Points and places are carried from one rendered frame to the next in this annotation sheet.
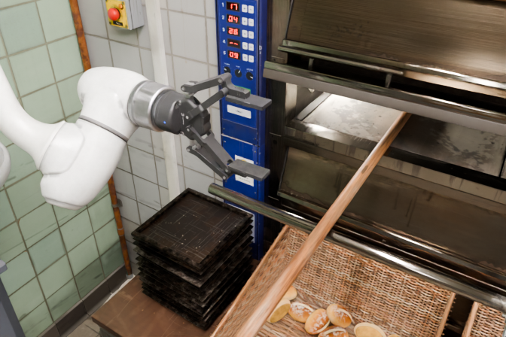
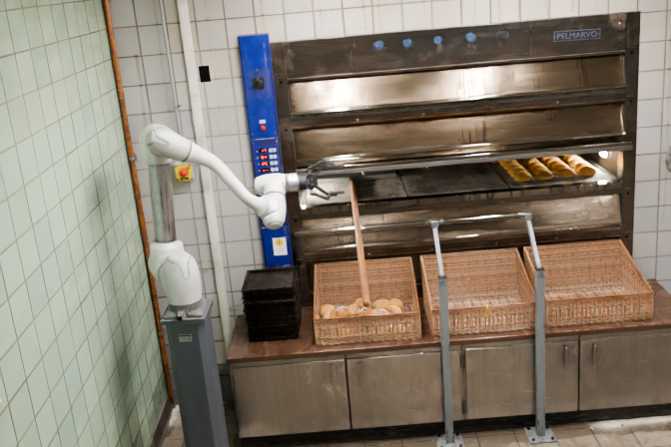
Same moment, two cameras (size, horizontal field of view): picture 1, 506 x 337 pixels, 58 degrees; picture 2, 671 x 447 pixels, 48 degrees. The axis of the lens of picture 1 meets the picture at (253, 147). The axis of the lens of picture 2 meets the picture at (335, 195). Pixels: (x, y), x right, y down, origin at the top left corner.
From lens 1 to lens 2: 2.99 m
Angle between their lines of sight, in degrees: 32
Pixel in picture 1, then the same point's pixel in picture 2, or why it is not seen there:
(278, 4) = (287, 144)
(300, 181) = (316, 238)
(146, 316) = (259, 347)
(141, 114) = (293, 184)
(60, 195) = (279, 219)
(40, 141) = (264, 201)
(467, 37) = (376, 138)
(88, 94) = (267, 184)
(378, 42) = (340, 150)
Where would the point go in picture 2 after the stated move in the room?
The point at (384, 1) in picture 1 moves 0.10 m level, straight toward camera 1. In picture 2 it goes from (337, 132) to (343, 135)
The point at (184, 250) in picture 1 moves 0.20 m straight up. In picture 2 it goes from (277, 286) to (273, 251)
